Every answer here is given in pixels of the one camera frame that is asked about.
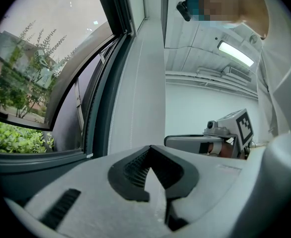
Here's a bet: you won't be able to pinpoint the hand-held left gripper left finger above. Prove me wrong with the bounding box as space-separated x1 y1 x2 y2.
23 144 167 238

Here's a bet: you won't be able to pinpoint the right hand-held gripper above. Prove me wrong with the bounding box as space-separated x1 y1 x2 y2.
164 108 255 160

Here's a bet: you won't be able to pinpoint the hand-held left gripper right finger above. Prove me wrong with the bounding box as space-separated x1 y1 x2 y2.
150 144 247 233

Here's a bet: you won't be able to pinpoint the white bead pull chain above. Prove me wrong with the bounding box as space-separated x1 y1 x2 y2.
131 40 144 149

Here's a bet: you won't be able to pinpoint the person's right hand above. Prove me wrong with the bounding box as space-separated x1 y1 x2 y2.
208 142 236 159

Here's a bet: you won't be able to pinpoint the white air conditioner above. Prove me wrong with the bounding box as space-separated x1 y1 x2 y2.
221 65 253 83

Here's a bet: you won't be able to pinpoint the green shrubs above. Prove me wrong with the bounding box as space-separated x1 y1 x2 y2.
0 118 55 154

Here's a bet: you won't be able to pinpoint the ceiling strip light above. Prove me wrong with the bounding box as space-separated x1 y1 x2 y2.
217 40 255 67

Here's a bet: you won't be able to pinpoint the thin garden trees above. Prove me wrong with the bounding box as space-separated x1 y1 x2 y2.
0 21 79 120

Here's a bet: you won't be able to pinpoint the person's beige shirt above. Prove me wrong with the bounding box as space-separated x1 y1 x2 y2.
234 0 291 140

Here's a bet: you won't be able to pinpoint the person's head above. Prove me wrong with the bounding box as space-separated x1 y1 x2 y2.
186 0 271 41

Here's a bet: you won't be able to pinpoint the pale brick building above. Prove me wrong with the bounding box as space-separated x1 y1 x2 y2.
0 30 60 104

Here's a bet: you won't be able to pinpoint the dark window frame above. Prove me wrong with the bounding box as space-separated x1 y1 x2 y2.
0 0 138 201

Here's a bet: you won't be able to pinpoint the black head camera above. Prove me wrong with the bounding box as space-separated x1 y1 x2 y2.
176 0 192 22

